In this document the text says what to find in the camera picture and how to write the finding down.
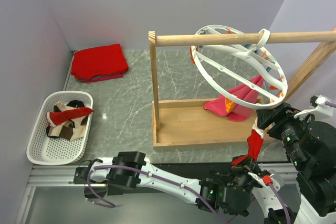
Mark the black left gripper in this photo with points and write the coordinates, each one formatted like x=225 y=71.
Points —
x=242 y=169

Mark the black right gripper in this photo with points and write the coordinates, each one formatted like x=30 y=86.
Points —
x=286 y=112

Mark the red sock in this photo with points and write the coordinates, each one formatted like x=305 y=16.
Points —
x=255 y=142
x=57 y=118

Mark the cream brown striped sock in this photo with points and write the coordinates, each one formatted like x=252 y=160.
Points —
x=69 y=130

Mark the black striped sock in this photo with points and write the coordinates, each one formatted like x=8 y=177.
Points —
x=74 y=104

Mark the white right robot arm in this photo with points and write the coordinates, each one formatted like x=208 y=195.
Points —
x=310 y=145

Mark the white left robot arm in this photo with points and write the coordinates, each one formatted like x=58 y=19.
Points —
x=237 y=207

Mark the white round clip hanger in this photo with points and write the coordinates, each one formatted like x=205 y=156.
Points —
x=238 y=72

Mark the orange clip right rim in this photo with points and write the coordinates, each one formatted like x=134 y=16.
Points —
x=279 y=95

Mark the orange clip back right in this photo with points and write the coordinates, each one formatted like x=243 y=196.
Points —
x=275 y=85

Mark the wooden clothes rack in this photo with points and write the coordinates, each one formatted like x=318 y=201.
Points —
x=186 y=123

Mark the orange clip front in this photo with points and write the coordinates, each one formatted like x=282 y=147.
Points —
x=192 y=59

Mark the folded red cloth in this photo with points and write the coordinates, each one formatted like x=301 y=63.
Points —
x=99 y=63

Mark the white perforated plastic basket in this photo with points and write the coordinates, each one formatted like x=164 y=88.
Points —
x=43 y=150

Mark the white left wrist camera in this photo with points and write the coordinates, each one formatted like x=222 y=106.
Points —
x=268 y=180

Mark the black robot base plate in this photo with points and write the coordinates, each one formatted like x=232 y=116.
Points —
x=115 y=178

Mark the aluminium frame rail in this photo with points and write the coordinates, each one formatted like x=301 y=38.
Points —
x=45 y=176

